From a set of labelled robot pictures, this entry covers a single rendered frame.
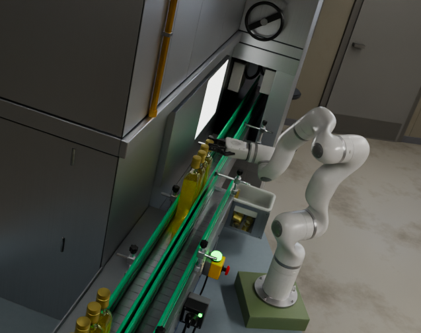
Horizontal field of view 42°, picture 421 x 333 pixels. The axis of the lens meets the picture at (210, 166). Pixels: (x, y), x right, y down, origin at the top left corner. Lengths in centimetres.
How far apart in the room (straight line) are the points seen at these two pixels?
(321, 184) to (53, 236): 96
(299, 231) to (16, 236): 103
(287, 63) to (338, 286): 167
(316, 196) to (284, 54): 126
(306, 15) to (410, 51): 338
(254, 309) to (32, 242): 92
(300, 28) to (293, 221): 130
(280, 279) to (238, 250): 46
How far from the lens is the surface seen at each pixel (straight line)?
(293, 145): 218
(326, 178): 204
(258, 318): 231
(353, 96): 631
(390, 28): 618
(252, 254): 273
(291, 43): 313
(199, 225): 228
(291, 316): 237
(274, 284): 235
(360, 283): 416
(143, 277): 197
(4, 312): 224
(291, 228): 213
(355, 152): 198
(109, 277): 195
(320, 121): 202
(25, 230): 203
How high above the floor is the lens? 234
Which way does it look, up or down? 28 degrees down
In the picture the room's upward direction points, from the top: 14 degrees clockwise
